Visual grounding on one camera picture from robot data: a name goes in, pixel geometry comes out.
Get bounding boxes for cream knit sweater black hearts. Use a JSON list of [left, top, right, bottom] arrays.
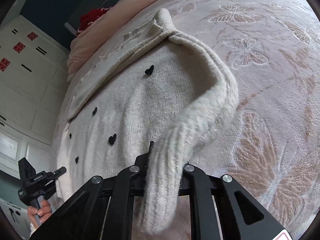
[[54, 8, 238, 239]]

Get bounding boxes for person's left hand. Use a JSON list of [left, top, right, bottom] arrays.
[[27, 199, 53, 229]]

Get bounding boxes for white wardrobe with red stickers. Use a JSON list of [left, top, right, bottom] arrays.
[[1, 16, 69, 179]]

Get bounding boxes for pink floral bed blanket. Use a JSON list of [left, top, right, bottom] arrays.
[[51, 0, 320, 240]]

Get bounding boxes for red pillow at headboard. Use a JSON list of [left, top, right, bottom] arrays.
[[76, 8, 110, 36]]

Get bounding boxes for pink folded duvet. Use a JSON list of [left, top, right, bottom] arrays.
[[67, 0, 158, 81]]

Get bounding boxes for dark teal upholstered headboard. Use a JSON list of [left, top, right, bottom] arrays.
[[21, 0, 119, 49]]

